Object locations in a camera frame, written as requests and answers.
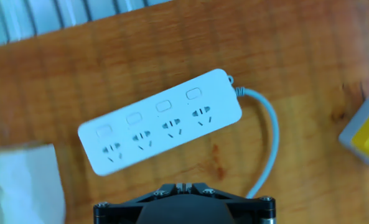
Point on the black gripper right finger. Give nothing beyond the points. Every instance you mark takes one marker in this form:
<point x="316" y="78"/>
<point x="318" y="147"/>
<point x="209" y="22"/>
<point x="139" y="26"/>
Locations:
<point x="249" y="208"/>

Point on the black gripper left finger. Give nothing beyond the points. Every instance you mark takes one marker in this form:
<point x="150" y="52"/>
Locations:
<point x="122" y="208"/>

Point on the white four-socket power strip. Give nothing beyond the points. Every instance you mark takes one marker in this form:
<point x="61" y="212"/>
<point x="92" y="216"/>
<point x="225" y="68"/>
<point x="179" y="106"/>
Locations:
<point x="159" y="130"/>

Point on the gold tissue pack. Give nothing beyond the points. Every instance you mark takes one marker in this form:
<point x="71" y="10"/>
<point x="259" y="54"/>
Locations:
<point x="22" y="186"/>

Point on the green button yellow box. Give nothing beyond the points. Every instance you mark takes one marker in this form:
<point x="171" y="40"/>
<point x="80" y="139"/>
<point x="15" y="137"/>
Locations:
<point x="367" y="133"/>

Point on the wood-grain table mat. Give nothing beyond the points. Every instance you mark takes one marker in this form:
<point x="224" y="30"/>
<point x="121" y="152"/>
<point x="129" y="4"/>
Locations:
<point x="296" y="46"/>

